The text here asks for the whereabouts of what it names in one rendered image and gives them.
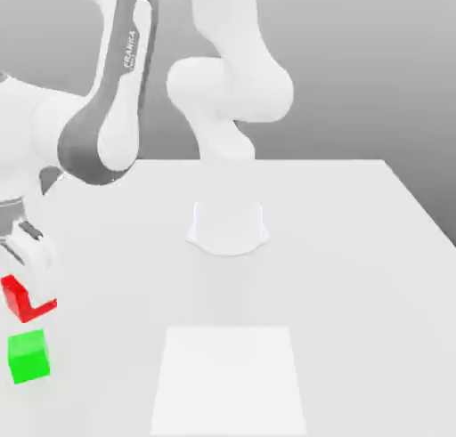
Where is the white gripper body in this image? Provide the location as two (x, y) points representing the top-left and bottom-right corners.
(0, 230), (58, 308)

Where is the small green cube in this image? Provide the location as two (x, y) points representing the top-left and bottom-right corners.
(6, 328), (52, 385)

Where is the small red cube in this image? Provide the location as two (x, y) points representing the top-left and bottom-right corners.
(0, 273), (58, 324)

